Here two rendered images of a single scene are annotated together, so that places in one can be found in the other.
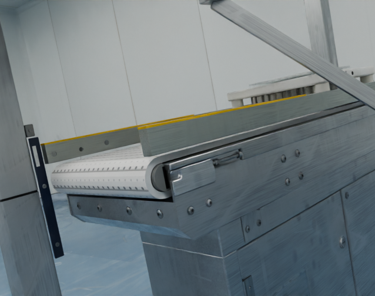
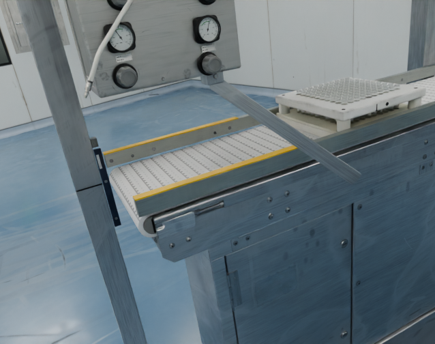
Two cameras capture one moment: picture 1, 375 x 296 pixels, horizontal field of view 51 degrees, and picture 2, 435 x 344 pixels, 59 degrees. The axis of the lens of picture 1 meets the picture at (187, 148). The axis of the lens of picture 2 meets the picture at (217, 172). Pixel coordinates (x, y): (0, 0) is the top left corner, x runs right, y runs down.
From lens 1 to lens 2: 38 cm
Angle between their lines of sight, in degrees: 27
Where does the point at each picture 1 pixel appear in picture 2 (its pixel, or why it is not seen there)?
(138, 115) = (271, 12)
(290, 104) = (284, 157)
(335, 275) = (329, 267)
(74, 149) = (127, 156)
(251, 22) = (243, 102)
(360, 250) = (365, 248)
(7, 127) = (78, 142)
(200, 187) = (181, 231)
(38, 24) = not seen: outside the picture
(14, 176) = (84, 175)
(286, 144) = (273, 190)
